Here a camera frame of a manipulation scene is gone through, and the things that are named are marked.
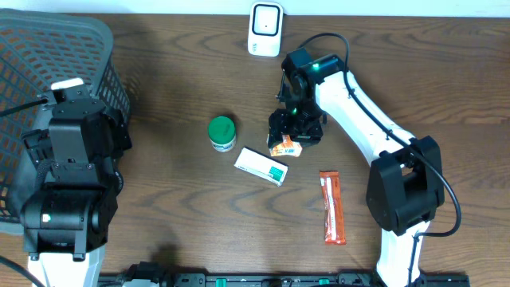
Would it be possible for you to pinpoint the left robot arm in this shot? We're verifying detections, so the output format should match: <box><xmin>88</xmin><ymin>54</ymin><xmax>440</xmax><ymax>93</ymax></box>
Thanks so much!
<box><xmin>20</xmin><ymin>85</ymin><xmax>132</xmax><ymax>286</ymax></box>

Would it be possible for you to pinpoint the grey plastic mesh basket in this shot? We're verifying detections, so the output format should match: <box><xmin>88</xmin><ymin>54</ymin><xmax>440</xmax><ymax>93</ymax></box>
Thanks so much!
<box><xmin>1</xmin><ymin>9</ymin><xmax>131</xmax><ymax>236</ymax></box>

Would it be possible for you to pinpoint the orange small carton box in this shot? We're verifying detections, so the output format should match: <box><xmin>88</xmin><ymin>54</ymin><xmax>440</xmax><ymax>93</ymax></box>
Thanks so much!
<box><xmin>269</xmin><ymin>135</ymin><xmax>303</xmax><ymax>157</ymax></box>

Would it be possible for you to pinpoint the right black cable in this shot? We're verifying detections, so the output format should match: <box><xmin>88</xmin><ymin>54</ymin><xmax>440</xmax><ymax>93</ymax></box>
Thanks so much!
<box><xmin>298</xmin><ymin>32</ymin><xmax>463</xmax><ymax>287</ymax></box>

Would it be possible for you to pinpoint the white green medicine box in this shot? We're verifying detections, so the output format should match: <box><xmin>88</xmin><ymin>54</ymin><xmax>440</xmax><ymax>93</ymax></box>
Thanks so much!
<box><xmin>234</xmin><ymin>147</ymin><xmax>288</xmax><ymax>187</ymax></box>

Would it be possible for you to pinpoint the white barcode scanner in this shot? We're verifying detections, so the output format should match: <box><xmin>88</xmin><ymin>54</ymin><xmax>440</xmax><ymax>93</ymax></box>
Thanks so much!
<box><xmin>247</xmin><ymin>2</ymin><xmax>284</xmax><ymax>57</ymax></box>

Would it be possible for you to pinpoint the red orange snack bar wrapper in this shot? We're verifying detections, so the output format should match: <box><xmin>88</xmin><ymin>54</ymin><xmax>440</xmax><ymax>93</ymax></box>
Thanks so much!
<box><xmin>320</xmin><ymin>171</ymin><xmax>347</xmax><ymax>246</ymax></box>

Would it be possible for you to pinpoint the left black cable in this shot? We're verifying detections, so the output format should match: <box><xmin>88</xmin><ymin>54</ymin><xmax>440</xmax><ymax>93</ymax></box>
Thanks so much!
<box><xmin>0</xmin><ymin>97</ymin><xmax>51</xmax><ymax>287</ymax></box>

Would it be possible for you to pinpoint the green lid jar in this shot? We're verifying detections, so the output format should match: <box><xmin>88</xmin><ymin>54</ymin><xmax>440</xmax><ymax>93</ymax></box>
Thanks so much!
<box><xmin>208</xmin><ymin>116</ymin><xmax>237</xmax><ymax>152</ymax></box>

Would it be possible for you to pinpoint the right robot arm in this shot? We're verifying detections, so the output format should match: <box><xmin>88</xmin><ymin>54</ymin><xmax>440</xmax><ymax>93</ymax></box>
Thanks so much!
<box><xmin>267</xmin><ymin>48</ymin><xmax>445</xmax><ymax>286</ymax></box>

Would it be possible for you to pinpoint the black cable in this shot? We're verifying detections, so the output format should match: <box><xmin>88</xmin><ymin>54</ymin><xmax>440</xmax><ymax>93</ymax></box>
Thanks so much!
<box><xmin>298</xmin><ymin>32</ymin><xmax>463</xmax><ymax>287</ymax></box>
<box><xmin>0</xmin><ymin>97</ymin><xmax>51</xmax><ymax>287</ymax></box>

